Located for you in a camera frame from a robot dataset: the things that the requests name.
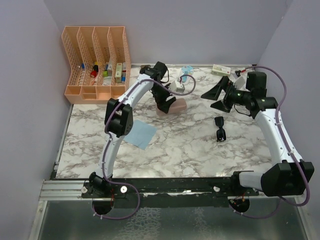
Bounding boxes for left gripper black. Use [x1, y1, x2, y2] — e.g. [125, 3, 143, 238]
[150, 83, 176, 113]

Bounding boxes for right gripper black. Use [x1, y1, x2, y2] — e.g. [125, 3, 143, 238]
[202, 76, 252, 113]

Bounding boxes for pink glasses case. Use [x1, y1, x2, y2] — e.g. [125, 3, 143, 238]
[156, 98, 187, 116]

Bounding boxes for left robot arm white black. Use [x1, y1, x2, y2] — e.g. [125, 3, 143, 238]
[89, 61, 176, 198]

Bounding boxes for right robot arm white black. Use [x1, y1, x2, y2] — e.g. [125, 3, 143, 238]
[201, 71, 315, 197]

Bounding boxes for black sunglasses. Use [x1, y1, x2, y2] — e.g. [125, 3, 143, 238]
[214, 116, 226, 142]

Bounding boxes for small white green box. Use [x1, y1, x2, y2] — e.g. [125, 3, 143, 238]
[211, 64, 231, 77]

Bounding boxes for light blue cleaning cloth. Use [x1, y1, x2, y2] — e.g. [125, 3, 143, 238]
[124, 119, 157, 150]

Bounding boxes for blue white packaged item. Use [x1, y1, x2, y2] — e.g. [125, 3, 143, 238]
[177, 65, 194, 85]

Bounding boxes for green white box in organizer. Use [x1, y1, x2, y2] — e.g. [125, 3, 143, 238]
[114, 62, 123, 84]

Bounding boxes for red black small bottle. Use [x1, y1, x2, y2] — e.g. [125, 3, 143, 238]
[90, 64, 99, 78]

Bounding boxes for peach desk file organizer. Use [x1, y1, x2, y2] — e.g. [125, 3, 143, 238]
[61, 26, 131, 104]

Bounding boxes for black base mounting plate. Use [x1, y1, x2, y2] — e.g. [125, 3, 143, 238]
[81, 174, 258, 209]

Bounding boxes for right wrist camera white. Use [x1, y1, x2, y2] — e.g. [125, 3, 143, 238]
[232, 70, 246, 90]

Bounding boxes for aluminium rail frame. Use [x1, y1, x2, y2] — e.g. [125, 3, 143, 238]
[39, 180, 85, 201]

